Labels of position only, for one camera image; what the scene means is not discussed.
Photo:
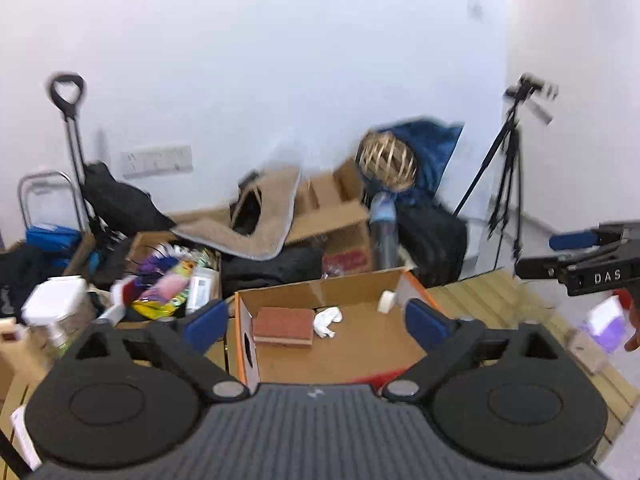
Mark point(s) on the beige mat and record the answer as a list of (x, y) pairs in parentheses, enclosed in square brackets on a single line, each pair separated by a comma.
[(270, 210)]

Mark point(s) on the red cardboard box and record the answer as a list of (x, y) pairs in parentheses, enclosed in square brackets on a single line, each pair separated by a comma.
[(360, 350)]

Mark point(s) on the white small carton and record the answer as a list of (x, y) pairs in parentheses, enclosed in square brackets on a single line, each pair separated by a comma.
[(202, 287)]

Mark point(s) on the white tape roll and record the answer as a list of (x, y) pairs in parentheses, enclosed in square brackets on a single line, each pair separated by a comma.
[(386, 302)]

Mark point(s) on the grey water bottle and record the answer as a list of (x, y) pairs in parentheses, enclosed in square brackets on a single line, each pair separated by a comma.
[(383, 230)]

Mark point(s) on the white paper sheet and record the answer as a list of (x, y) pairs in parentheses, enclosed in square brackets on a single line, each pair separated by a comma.
[(25, 435)]

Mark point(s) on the wicker ball lantern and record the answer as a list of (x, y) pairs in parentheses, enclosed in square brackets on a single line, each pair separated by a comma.
[(386, 162)]

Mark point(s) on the purple white cloth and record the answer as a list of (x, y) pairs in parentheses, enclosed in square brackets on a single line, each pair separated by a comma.
[(605, 327)]

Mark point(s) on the reddish brown sponge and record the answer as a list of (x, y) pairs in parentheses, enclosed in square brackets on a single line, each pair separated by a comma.
[(282, 327)]

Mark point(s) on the black cloth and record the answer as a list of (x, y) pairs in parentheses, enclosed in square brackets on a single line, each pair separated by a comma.
[(272, 272)]

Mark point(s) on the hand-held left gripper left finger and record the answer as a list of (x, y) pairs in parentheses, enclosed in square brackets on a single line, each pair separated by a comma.
[(205, 326)]

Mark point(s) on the black trolley bag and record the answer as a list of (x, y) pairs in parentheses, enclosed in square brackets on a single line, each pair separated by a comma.
[(120, 205)]

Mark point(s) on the black folding trolley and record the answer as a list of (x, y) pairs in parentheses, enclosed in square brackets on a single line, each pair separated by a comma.
[(67, 97)]

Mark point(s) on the blue cloth bag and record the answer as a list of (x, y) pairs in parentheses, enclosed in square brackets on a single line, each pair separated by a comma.
[(432, 150)]

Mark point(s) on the black tripod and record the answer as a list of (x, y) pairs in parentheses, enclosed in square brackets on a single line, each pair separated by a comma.
[(509, 160)]

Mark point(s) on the black equipment bag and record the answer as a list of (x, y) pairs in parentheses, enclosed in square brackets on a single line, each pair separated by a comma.
[(432, 245)]

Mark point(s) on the black video camera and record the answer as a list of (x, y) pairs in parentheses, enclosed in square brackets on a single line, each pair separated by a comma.
[(530, 91)]

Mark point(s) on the metal tube frame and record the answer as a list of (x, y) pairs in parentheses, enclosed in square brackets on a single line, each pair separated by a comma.
[(45, 177)]

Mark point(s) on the white bottle red cap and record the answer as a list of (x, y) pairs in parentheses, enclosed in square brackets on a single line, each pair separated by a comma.
[(116, 305)]

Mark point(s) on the white crumpled cloth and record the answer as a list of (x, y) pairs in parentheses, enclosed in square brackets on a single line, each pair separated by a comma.
[(327, 321)]

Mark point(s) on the white lidded plastic container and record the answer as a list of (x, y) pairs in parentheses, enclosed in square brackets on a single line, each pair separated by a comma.
[(55, 302)]

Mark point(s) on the person's right hand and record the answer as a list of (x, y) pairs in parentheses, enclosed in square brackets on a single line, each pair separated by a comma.
[(634, 327)]

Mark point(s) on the dark cloth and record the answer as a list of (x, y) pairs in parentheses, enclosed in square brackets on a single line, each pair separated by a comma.
[(20, 275)]

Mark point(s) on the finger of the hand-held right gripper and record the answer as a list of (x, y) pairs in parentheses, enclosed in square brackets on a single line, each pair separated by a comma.
[(542, 267), (572, 240)]

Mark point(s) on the colourful snack packet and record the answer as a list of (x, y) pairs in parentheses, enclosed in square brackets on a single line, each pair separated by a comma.
[(165, 290)]

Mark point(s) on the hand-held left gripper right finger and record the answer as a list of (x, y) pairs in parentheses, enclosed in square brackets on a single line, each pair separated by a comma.
[(425, 323)]

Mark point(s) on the open brown cardboard box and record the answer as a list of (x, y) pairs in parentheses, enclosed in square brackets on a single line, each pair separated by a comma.
[(325, 220)]

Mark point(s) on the white wall socket strip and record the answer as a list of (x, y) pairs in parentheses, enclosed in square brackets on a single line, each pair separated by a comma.
[(157, 161)]

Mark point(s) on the blue folded item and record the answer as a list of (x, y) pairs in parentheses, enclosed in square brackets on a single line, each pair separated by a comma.
[(52, 240)]

